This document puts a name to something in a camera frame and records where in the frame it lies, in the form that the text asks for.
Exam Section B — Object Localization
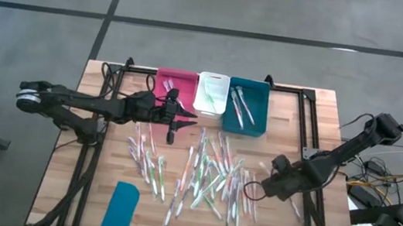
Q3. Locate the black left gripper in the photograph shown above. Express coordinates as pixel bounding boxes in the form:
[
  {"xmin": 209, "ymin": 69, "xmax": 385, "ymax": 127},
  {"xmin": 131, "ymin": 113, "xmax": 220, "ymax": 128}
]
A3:
[{"xmin": 149, "ymin": 85, "xmax": 203, "ymax": 149}]

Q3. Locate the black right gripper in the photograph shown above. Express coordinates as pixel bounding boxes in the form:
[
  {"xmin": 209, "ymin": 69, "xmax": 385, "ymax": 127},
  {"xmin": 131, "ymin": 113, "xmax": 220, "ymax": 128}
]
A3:
[{"xmin": 258, "ymin": 151, "xmax": 308, "ymax": 204}]

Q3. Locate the teal plastic lid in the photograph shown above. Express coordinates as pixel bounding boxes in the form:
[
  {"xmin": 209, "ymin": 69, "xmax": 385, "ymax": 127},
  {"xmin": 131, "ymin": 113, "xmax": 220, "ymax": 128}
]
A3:
[{"xmin": 98, "ymin": 179, "xmax": 142, "ymax": 226}]

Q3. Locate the pink plastic bin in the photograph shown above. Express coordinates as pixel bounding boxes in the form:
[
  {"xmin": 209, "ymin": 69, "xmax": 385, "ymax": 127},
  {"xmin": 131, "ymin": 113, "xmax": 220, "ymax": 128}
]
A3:
[{"xmin": 149, "ymin": 66, "xmax": 200, "ymax": 124}]

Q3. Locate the white plastic bin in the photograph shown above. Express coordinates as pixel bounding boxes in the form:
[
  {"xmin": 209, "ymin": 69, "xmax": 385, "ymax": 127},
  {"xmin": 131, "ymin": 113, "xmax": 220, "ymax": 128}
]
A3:
[{"xmin": 191, "ymin": 70, "xmax": 232, "ymax": 121}]

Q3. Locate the teal plastic bin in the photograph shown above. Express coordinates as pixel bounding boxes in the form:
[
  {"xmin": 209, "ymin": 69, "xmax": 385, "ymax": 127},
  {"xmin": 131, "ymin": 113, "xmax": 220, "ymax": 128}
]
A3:
[{"xmin": 221, "ymin": 75, "xmax": 274, "ymax": 139}]

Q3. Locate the black power brick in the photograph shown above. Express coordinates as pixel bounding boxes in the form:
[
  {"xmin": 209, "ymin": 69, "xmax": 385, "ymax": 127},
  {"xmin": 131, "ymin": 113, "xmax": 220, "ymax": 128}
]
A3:
[{"xmin": 345, "ymin": 183, "xmax": 384, "ymax": 210}]

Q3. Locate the black metal beam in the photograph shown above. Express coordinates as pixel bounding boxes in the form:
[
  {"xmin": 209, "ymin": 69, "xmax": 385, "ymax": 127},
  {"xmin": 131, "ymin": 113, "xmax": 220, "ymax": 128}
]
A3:
[{"xmin": 347, "ymin": 197, "xmax": 403, "ymax": 226}]

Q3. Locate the small black adapter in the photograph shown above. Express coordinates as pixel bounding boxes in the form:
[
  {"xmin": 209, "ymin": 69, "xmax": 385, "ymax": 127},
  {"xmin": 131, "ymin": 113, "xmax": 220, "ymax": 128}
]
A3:
[{"xmin": 364, "ymin": 160, "xmax": 387, "ymax": 177}]

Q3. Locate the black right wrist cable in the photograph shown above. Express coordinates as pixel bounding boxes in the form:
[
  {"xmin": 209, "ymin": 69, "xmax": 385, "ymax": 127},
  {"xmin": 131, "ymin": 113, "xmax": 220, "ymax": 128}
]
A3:
[{"xmin": 240, "ymin": 179, "xmax": 270, "ymax": 204}]

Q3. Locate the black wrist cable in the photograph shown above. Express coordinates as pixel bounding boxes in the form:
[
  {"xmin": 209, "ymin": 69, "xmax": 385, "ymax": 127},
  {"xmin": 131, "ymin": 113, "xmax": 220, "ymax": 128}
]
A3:
[
  {"xmin": 240, "ymin": 179, "xmax": 270, "ymax": 204},
  {"xmin": 97, "ymin": 61, "xmax": 158, "ymax": 104}
]

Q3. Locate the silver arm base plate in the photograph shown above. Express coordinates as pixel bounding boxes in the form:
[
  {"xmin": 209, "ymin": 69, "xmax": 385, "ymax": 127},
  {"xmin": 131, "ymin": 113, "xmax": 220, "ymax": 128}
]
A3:
[{"xmin": 301, "ymin": 146, "xmax": 317, "ymax": 162}]

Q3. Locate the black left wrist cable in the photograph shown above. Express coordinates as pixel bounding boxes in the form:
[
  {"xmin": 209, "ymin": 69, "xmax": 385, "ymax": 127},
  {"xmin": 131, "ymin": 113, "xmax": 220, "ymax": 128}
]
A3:
[{"xmin": 97, "ymin": 61, "xmax": 158, "ymax": 104}]

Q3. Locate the yellow floor cable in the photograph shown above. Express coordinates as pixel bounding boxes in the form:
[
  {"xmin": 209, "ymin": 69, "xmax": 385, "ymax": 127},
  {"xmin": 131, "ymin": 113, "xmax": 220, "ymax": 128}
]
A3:
[{"xmin": 346, "ymin": 163, "xmax": 403, "ymax": 195}]

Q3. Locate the white floor cable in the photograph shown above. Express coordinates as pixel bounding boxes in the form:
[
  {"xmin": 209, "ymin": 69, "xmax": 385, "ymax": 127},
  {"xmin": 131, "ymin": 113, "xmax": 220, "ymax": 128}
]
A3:
[{"xmin": 359, "ymin": 141, "xmax": 403, "ymax": 164}]

